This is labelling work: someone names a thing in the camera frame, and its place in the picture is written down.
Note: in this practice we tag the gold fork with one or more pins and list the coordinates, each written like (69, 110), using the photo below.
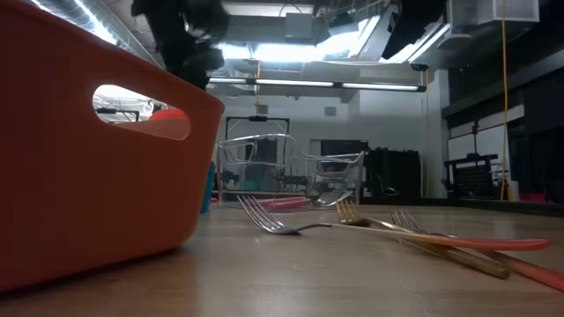
(350, 216)

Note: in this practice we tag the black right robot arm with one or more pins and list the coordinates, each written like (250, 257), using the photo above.
(410, 26)

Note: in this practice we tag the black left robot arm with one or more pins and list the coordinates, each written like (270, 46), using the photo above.
(176, 22)

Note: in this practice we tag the long ceiling light bar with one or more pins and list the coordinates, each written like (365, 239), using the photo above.
(291, 83)

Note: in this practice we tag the grey ceiling unit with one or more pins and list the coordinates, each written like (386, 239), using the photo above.
(299, 28)

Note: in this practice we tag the teal plastic bin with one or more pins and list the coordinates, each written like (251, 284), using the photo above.
(208, 189)

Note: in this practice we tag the clear plastic bin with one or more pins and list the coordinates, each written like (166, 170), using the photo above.
(299, 176)

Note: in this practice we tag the orange plastic bin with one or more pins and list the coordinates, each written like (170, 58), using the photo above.
(88, 198)

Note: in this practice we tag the black cabinet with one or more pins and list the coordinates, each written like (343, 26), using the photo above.
(392, 171)

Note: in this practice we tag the white ceiling dome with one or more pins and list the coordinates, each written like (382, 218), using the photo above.
(456, 40)

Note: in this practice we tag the black pegboard cart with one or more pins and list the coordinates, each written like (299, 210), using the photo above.
(473, 178)

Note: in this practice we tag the whiteboard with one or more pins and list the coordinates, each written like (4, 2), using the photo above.
(489, 141)

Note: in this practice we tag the white ceiling box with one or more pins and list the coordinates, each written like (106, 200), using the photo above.
(493, 11)

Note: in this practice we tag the red box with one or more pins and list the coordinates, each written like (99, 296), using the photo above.
(533, 197)

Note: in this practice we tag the black gantry frame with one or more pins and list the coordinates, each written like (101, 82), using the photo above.
(264, 118)

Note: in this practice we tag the black wall screen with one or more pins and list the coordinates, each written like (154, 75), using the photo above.
(343, 145)

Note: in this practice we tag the black aluminium table frame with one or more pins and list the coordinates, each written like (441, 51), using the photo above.
(529, 207)

